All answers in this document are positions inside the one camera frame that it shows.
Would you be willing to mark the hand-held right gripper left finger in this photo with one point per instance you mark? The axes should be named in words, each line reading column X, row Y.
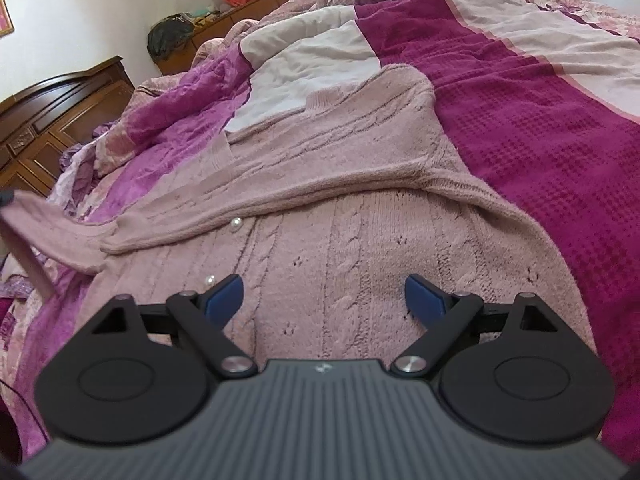
column 226, row 297

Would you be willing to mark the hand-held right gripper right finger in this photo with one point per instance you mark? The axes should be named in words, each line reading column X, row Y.
column 424, row 299

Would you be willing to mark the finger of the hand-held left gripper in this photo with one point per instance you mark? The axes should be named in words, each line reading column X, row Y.
column 5, row 198

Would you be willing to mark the pink knit cardigan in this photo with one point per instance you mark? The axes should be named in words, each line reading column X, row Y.
column 325, row 230

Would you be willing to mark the lilac floral sheet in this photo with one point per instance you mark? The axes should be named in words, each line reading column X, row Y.
column 75, row 180

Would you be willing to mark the dark wooden headboard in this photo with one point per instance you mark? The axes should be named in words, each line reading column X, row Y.
column 45, row 115

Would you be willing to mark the purple plush quilt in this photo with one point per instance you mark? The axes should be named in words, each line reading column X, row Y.
column 165, row 120

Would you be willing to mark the magenta and white striped blanket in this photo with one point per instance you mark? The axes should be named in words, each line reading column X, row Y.
column 525, row 135

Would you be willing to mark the black bag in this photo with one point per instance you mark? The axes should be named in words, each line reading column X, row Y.
column 169, row 37

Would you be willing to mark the wooden side cabinet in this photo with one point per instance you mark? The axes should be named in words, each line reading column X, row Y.
column 235, row 12

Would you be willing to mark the pink framed wall picture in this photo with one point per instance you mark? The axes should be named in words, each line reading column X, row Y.
column 5, row 12

